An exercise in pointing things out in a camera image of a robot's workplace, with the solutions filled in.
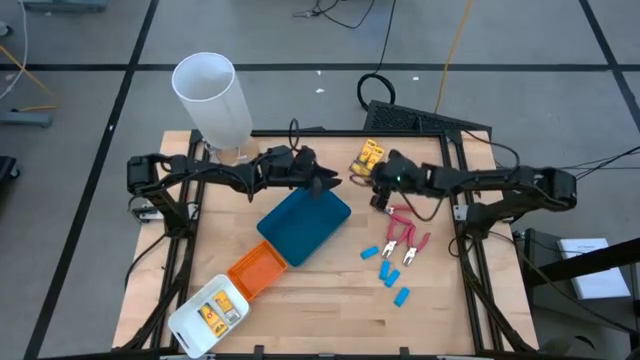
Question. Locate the blue eraser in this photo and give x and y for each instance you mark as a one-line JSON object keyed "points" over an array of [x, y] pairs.
{"points": [[401, 296], [392, 278], [370, 252], [384, 270]]}

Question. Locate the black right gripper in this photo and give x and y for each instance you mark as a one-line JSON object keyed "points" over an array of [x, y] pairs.
{"points": [[405, 175]]}

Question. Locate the black computer box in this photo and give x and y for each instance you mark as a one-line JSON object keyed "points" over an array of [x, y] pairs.
{"points": [[415, 120]]}

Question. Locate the grey floor bar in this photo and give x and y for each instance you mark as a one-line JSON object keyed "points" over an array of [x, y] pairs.
{"points": [[65, 5], [25, 119]]}

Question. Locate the white booklet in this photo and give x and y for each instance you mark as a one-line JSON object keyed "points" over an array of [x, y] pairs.
{"points": [[595, 270]]}

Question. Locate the black edge clip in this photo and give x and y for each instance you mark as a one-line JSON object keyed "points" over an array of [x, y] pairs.
{"points": [[404, 353], [258, 352]]}

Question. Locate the blue plastic bin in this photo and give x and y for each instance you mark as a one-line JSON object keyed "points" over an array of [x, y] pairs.
{"points": [[305, 230]]}

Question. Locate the dark side desk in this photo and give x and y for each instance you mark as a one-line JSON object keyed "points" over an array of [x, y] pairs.
{"points": [[575, 260]]}

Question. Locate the black aluminium table frame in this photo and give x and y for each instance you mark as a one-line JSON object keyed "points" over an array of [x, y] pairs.
{"points": [[325, 133]]}

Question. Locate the silver metal bracket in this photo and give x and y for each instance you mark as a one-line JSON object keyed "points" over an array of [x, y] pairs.
{"points": [[460, 212], [145, 214]]}

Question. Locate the orange perforated plastic basket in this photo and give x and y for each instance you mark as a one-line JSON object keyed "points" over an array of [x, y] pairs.
{"points": [[257, 270]]}

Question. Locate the white plastic bin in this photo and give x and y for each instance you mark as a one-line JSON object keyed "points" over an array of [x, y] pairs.
{"points": [[190, 327]]}

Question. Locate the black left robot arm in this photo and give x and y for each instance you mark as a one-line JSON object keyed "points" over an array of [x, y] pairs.
{"points": [[200, 167]]}

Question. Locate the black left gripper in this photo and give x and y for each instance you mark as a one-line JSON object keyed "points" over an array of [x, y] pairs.
{"points": [[292, 167]]}

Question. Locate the black caster foot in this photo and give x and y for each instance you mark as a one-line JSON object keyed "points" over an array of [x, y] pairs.
{"points": [[7, 169]]}

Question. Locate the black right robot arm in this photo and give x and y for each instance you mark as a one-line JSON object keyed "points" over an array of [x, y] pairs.
{"points": [[500, 182]]}

